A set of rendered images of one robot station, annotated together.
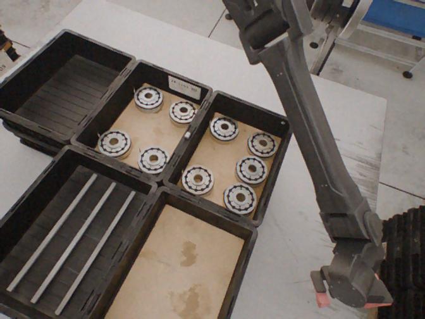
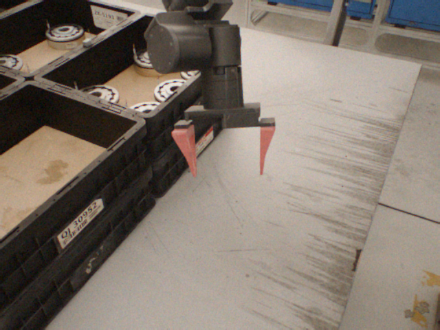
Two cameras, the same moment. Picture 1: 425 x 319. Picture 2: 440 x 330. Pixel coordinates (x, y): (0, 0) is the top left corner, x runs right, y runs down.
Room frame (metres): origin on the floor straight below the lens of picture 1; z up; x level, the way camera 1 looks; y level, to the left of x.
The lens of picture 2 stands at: (-0.37, -0.46, 1.39)
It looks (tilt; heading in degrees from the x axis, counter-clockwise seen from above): 42 degrees down; 15
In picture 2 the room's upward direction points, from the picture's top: straight up
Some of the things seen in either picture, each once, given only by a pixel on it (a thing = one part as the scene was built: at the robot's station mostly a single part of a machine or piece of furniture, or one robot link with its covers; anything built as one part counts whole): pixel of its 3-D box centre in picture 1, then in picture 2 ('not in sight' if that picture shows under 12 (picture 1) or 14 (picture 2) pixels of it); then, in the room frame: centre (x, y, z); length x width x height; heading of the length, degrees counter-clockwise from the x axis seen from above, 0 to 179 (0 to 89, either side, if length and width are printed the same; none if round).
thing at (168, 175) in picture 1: (234, 151); (147, 60); (0.45, -0.07, 0.92); 0.40 x 0.30 x 0.02; 166
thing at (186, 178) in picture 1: (198, 179); (95, 97); (0.36, 0.02, 0.86); 0.10 x 0.10 x 0.01
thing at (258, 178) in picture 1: (252, 169); (176, 91); (0.43, -0.14, 0.86); 0.10 x 0.10 x 0.01
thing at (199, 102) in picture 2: (231, 159); (149, 80); (0.45, -0.07, 0.87); 0.40 x 0.30 x 0.11; 166
